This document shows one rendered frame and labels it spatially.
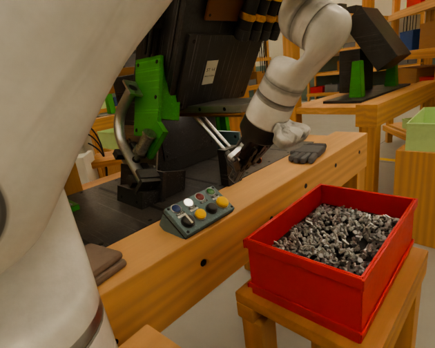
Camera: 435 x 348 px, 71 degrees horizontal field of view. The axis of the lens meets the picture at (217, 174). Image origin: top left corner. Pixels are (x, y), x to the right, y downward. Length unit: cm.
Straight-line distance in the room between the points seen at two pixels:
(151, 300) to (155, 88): 51
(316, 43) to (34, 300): 42
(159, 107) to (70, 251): 63
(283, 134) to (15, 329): 42
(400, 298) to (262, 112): 41
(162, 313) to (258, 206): 34
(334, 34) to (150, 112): 53
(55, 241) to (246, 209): 56
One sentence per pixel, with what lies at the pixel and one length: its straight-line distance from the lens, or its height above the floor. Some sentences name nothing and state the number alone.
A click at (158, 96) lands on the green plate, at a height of 117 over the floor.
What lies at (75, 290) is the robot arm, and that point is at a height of 109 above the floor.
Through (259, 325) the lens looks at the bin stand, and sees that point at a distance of 67.
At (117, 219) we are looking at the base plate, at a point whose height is 90.
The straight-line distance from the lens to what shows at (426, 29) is 425.
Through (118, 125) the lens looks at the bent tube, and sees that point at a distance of 94.
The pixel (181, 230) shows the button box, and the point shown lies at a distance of 64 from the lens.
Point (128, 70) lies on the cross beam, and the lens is 133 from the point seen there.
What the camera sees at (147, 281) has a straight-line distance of 60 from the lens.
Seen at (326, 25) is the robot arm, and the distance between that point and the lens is 47.
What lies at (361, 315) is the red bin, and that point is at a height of 85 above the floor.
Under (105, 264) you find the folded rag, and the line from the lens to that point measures 58.
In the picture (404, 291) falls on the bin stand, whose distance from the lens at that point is 68.
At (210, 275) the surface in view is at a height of 79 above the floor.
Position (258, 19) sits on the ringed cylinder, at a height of 133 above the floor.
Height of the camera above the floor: 121
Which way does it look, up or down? 18 degrees down
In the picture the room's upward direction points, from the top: 7 degrees counter-clockwise
